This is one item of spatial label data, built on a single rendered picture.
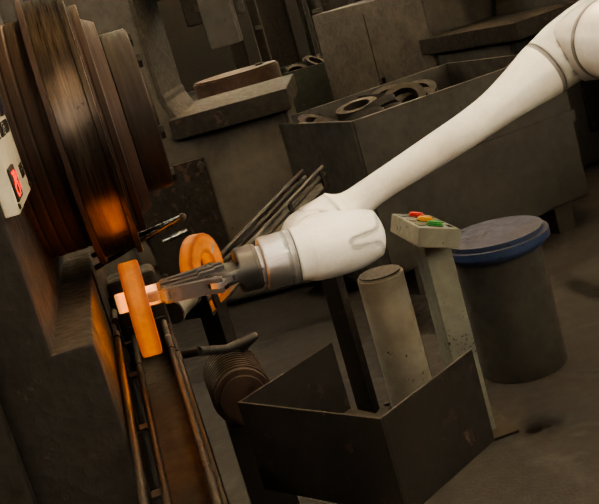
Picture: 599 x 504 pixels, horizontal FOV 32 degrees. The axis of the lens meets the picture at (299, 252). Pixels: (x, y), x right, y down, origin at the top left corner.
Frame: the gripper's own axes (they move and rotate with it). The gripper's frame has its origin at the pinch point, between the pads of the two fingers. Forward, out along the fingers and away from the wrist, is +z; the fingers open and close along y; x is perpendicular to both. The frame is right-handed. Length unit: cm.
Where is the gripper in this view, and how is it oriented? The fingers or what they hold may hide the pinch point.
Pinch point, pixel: (138, 298)
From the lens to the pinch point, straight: 166.9
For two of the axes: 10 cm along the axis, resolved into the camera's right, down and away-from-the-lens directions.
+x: -2.3, -9.5, -2.3
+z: -9.5, 2.6, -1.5
